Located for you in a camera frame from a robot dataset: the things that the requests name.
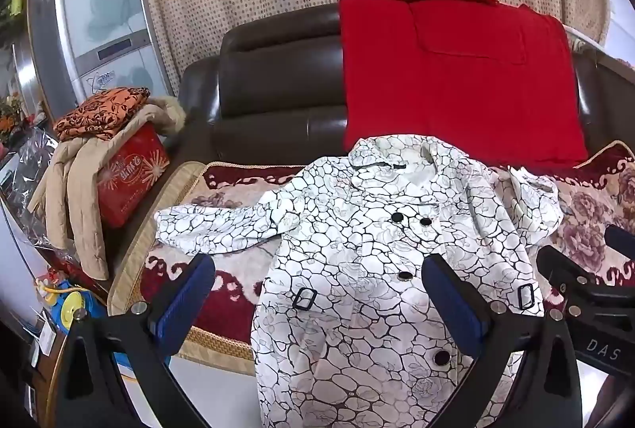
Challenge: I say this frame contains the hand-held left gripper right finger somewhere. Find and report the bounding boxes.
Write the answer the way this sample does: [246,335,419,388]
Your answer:
[421,253,583,428]

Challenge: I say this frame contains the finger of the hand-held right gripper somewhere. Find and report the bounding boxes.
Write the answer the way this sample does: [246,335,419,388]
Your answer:
[604,226,635,256]
[537,245,613,297]

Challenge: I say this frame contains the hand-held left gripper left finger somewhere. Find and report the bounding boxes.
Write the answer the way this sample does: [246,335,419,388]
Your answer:
[60,253,216,428]

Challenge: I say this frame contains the white black-patterned coat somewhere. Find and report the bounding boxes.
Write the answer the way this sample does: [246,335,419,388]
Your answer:
[155,135,564,428]

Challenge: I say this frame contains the floral red beige sofa mat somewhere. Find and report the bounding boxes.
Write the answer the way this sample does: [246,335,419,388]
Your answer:
[106,141,635,376]

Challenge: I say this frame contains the blue yellow plastic toy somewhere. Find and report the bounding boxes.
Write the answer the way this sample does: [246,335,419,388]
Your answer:
[47,279,110,334]

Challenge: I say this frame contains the red gift box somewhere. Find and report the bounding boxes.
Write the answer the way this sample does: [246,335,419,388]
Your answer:
[96,123,170,229]

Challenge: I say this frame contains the beige padded jacket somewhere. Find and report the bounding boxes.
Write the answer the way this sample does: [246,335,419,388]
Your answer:
[27,96,187,281]

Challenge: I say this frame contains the orange black patterned cloth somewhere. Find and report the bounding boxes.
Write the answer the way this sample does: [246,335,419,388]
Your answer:
[54,87,151,142]

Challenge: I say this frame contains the clear plastic wrap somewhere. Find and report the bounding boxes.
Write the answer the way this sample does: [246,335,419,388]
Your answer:
[0,130,60,250]

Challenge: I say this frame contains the large red cushion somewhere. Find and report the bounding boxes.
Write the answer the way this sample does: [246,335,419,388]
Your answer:
[339,0,589,168]

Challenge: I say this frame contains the dark brown leather sofa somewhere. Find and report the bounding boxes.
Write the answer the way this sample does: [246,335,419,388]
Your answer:
[109,2,635,270]

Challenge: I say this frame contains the orange flowers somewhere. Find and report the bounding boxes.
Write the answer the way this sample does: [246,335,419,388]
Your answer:
[0,93,25,146]

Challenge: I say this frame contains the silver floral refrigerator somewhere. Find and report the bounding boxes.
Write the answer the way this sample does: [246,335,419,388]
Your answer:
[27,0,174,121]

